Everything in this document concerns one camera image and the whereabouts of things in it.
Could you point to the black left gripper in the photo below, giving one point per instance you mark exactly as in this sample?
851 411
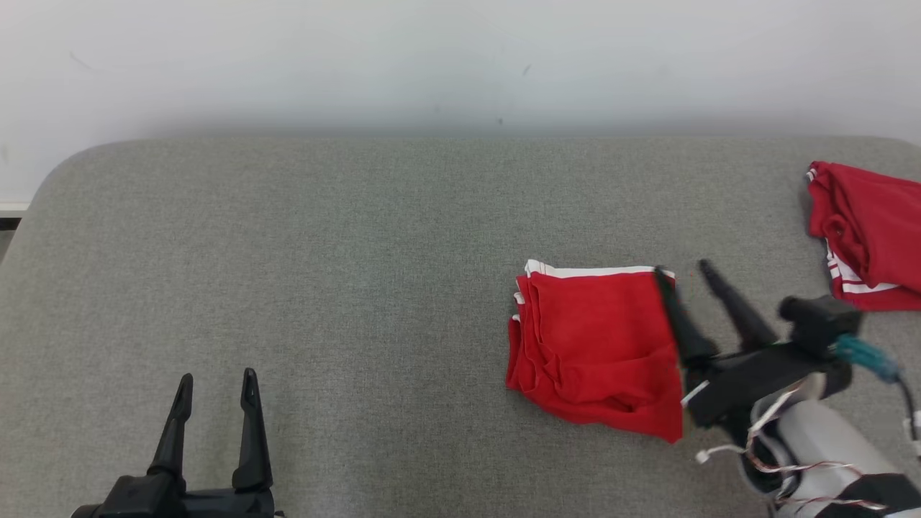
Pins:
180 505

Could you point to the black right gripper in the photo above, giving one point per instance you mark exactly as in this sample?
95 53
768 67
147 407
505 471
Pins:
741 381

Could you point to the red and white shirt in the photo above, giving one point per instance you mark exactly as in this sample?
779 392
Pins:
878 223
590 345

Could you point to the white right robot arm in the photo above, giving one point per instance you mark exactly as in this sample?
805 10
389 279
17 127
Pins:
827 446

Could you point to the grey fabric sofa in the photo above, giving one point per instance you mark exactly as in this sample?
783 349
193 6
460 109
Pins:
360 288

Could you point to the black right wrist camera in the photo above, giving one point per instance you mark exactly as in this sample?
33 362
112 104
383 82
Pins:
820 324

